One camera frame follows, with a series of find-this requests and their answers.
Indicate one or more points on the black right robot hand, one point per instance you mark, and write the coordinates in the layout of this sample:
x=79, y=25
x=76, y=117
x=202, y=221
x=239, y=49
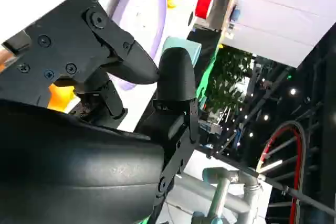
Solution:
x=65, y=161

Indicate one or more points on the lilac plate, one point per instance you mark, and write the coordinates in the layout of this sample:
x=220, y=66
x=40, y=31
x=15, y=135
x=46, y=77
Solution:
x=143, y=22

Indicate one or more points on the green cloth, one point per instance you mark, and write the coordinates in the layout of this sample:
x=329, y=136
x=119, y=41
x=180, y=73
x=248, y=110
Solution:
x=207, y=74

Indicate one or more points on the pale green mug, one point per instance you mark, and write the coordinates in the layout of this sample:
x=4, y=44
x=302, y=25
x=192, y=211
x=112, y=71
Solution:
x=193, y=48

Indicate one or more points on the green leafy plant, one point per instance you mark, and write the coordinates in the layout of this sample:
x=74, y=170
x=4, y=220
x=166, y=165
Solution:
x=228, y=82

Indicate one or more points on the black round knob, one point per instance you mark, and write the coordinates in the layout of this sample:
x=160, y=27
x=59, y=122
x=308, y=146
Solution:
x=191, y=18

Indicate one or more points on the white panel board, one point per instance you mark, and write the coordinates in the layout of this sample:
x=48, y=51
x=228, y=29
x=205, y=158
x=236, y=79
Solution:
x=283, y=19

